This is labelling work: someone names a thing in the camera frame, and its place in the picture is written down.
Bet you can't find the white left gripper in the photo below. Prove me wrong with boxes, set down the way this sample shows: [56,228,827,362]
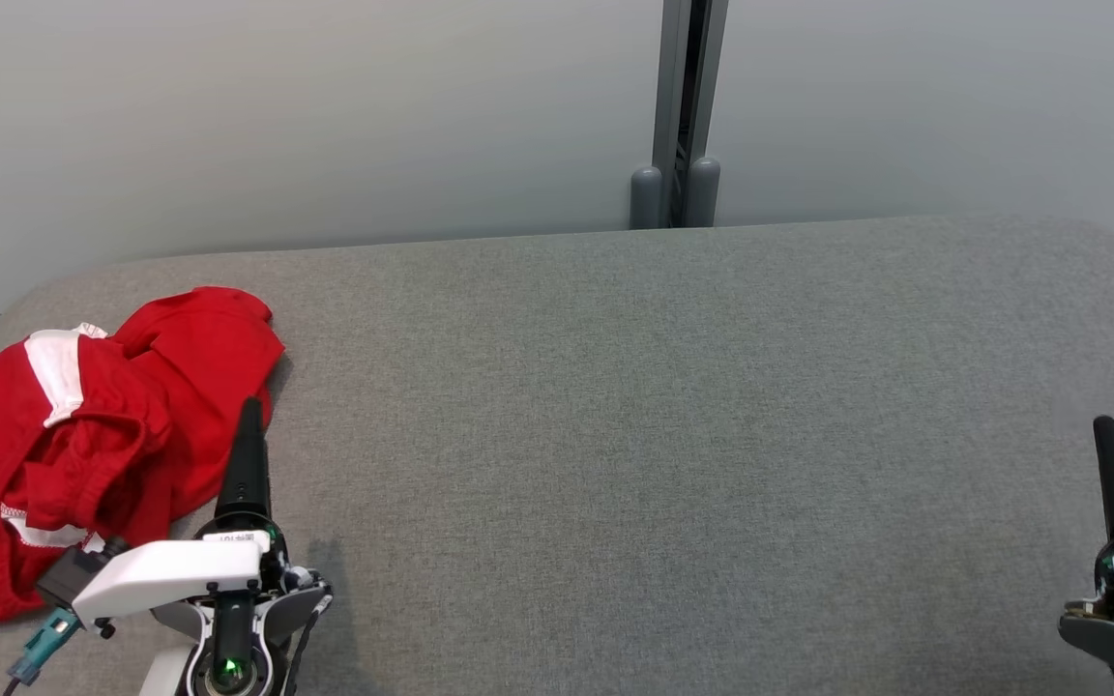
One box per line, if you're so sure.
[73,396,289,625]

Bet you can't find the teal left camera connector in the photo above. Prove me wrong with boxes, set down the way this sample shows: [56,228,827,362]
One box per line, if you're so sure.
[6,607,84,684]

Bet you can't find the grey metal partition post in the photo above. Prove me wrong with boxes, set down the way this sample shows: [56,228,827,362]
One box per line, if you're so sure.
[652,0,729,229]

